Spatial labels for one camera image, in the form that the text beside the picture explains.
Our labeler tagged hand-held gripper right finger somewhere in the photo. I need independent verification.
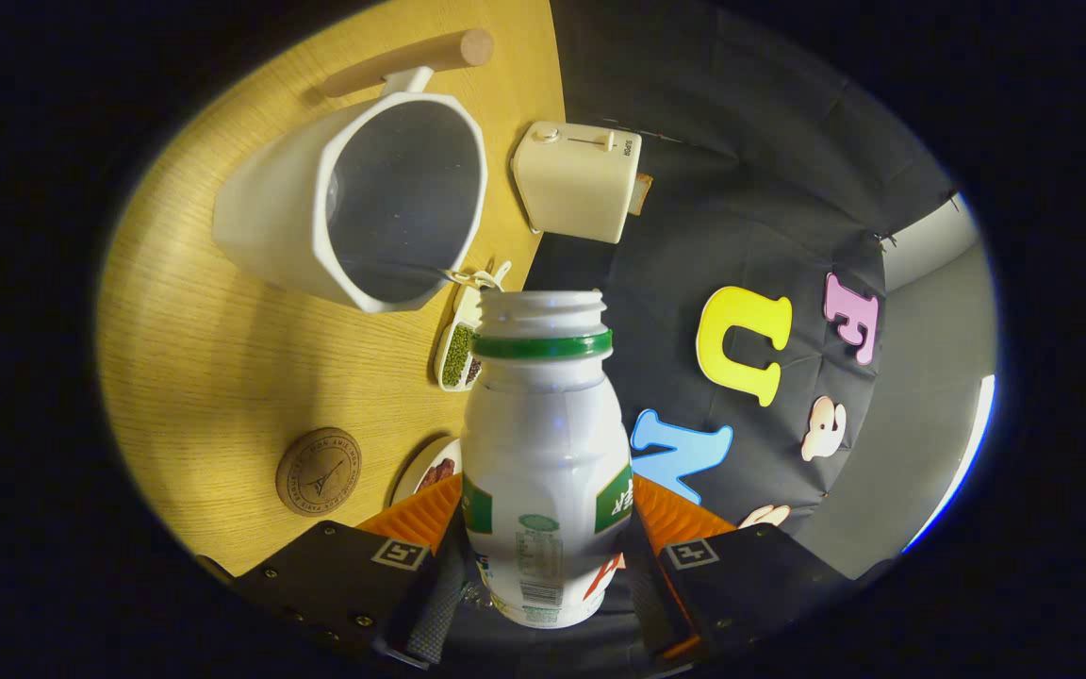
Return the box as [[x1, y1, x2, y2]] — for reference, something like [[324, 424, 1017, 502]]
[[618, 472, 897, 666]]

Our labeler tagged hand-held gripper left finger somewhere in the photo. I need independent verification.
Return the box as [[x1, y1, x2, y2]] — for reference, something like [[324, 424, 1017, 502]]
[[232, 472, 478, 671]]

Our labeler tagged round cork coaster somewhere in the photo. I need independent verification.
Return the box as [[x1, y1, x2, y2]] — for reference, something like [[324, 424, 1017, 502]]
[[275, 427, 363, 518]]

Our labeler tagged white juice bottle green ring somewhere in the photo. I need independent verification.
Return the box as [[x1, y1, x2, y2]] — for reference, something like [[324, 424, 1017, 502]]
[[460, 290, 635, 629]]

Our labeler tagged white cup wooden handle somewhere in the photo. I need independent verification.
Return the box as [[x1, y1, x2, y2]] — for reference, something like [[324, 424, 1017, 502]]
[[212, 28, 495, 314]]

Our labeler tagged white round plate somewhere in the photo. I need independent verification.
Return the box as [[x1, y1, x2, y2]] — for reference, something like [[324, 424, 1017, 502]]
[[390, 435, 464, 505]]

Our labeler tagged red meat slice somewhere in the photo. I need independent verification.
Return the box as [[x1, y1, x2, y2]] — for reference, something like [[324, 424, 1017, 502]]
[[416, 457, 457, 493]]

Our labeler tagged pile of green beans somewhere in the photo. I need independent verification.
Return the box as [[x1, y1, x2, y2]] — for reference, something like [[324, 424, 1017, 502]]
[[441, 325, 474, 389]]

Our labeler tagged wooden table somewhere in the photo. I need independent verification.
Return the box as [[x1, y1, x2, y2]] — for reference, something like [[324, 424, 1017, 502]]
[[95, 0, 568, 576]]

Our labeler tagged white divided dish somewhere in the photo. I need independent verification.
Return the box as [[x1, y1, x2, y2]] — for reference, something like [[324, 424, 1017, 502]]
[[434, 261, 513, 392]]

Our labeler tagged black backdrop cloth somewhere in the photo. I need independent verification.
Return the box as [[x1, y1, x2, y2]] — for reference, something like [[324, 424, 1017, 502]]
[[524, 0, 959, 567]]

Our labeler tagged cream toaster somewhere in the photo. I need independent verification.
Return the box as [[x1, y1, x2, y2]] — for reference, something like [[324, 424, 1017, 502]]
[[511, 121, 644, 245]]

